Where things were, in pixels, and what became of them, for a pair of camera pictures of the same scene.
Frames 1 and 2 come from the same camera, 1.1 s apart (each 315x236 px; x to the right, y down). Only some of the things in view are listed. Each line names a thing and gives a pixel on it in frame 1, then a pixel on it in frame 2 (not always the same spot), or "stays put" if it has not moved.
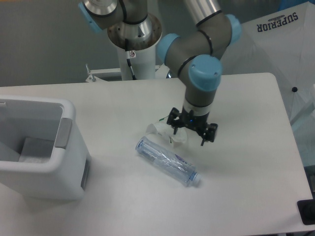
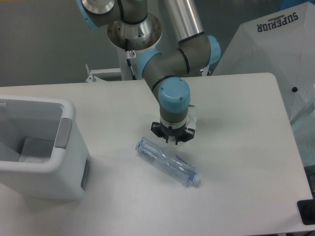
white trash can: x=43 y=155 stays put
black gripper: x=177 y=120 to x=172 y=132
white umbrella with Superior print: x=282 y=44 stays put
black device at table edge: x=306 y=211 stays put
